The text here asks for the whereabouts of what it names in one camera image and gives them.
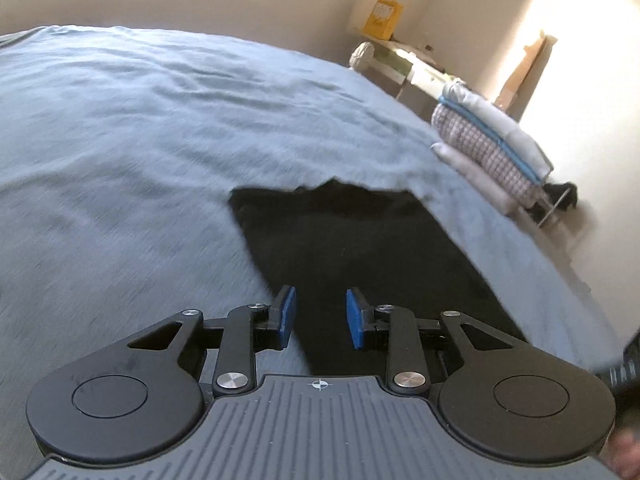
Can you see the light blue folded garment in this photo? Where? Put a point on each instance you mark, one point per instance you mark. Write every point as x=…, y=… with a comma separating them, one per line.
x=500, y=137

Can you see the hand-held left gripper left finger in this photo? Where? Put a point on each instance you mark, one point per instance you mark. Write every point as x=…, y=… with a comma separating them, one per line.
x=286, y=316

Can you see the person's right hand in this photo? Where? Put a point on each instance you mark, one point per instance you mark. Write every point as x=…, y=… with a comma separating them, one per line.
x=629, y=455

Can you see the brown cardboard piece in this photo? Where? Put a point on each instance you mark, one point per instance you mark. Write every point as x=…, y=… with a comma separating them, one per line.
x=525, y=75

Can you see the white desk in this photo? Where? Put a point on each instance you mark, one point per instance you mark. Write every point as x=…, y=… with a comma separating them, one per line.
x=425, y=72

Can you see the black t-shirt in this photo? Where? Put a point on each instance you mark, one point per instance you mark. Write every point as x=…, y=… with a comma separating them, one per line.
x=350, y=240

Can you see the white bedpost finial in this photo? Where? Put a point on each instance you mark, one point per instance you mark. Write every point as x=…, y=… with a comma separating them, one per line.
x=362, y=57

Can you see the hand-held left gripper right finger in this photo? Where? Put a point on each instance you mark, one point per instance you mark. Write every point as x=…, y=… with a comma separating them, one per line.
x=356, y=317

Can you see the dark patterned cloth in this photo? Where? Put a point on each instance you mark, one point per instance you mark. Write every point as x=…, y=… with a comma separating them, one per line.
x=560, y=195

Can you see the stack of folded clothes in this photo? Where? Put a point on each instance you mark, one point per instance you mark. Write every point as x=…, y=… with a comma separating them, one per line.
x=480, y=145

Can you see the yellow box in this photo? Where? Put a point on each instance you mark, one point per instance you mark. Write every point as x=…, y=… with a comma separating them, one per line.
x=382, y=17

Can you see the grey-blue blanket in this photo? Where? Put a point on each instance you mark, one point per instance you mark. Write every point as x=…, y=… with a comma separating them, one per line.
x=150, y=135

